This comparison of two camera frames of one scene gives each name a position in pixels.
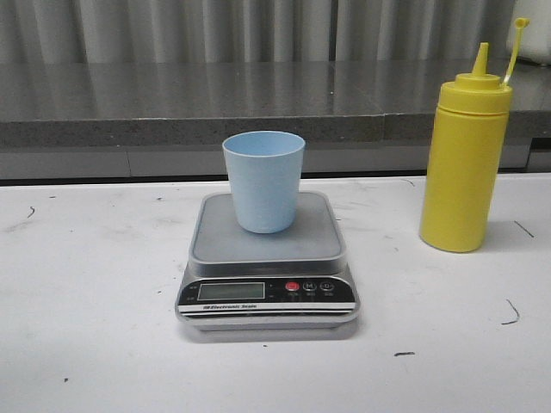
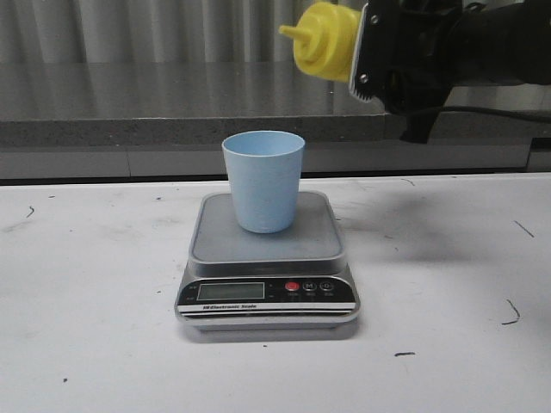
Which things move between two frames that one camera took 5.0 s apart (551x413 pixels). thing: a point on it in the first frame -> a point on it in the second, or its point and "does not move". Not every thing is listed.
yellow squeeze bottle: (466, 163) -> (325, 40)
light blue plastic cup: (266, 170) does not move
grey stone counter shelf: (360, 118) does not move
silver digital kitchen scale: (294, 280) does not move
